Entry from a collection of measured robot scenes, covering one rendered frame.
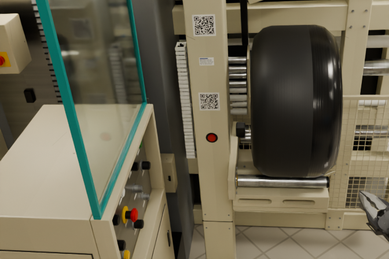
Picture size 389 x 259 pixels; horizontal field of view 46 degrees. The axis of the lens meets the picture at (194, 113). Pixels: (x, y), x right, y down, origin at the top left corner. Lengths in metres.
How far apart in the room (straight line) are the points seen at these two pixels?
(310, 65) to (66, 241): 0.89
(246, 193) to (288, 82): 0.51
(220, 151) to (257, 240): 1.11
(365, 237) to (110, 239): 1.93
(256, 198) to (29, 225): 0.88
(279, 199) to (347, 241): 1.11
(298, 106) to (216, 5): 0.41
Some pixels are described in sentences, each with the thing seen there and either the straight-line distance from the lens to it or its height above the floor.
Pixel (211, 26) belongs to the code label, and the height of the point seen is 1.50.
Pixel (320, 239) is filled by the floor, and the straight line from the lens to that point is 2.84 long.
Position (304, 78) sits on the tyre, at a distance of 1.49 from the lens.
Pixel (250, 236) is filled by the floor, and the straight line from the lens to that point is 2.82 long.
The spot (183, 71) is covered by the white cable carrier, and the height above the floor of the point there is 1.32.
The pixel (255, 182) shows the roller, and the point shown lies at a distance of 1.77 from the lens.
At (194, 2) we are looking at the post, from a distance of 1.51.
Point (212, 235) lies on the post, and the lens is 2.10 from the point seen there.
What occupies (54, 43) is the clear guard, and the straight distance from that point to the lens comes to 0.92.
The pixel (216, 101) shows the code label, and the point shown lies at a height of 1.22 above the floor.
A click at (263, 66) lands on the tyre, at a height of 1.39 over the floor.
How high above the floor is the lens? 2.07
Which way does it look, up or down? 32 degrees down
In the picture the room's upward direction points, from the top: 5 degrees counter-clockwise
